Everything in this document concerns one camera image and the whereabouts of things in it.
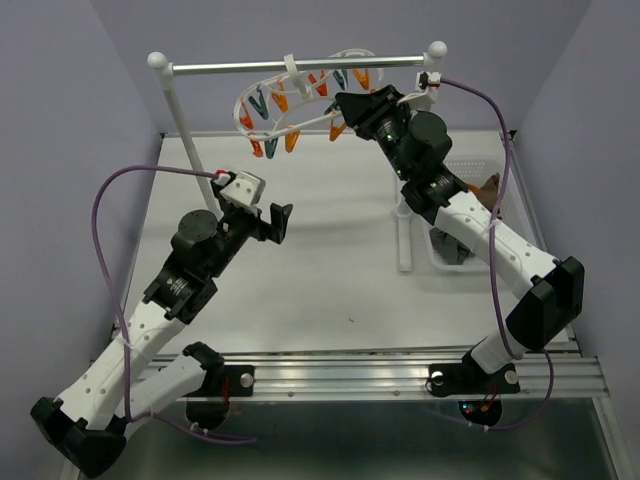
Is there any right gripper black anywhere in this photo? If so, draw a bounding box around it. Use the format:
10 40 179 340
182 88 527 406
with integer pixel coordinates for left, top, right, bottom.
331 86 413 183

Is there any white round clip hanger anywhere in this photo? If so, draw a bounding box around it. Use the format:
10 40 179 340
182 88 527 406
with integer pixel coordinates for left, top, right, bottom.
232 68 384 150

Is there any grey sock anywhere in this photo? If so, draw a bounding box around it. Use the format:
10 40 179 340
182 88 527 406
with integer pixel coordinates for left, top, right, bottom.
429 228 474 265

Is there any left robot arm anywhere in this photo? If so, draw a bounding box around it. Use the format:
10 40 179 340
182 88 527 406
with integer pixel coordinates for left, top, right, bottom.
30 190 293 479

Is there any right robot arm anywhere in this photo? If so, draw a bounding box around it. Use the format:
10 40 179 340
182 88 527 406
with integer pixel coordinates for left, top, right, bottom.
335 85 585 390

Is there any teal clothespin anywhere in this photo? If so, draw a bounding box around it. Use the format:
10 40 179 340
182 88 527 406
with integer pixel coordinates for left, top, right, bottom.
264 137 279 159

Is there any white clothes rack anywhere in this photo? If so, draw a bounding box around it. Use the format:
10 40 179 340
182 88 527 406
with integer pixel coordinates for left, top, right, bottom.
147 40 449 274

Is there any white plastic basket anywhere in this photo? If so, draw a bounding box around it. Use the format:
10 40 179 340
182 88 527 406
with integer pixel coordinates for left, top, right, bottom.
423 156 503 274

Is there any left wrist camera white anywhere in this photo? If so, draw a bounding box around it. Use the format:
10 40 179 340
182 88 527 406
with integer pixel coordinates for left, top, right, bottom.
221 171 266 208

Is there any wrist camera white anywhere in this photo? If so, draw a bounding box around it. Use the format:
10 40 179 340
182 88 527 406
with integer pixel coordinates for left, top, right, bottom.
398 71 441 111
221 171 266 208

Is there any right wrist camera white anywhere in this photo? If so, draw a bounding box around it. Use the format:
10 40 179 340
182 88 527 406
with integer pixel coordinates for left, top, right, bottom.
398 71 441 111

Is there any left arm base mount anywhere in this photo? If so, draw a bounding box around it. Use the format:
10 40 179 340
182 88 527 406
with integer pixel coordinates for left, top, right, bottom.
186 364 255 399

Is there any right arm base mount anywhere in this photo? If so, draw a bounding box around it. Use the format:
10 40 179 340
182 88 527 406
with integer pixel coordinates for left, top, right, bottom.
425 363 521 398

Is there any aluminium rail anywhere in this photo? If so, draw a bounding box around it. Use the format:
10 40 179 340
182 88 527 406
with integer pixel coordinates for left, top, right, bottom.
225 354 610 403

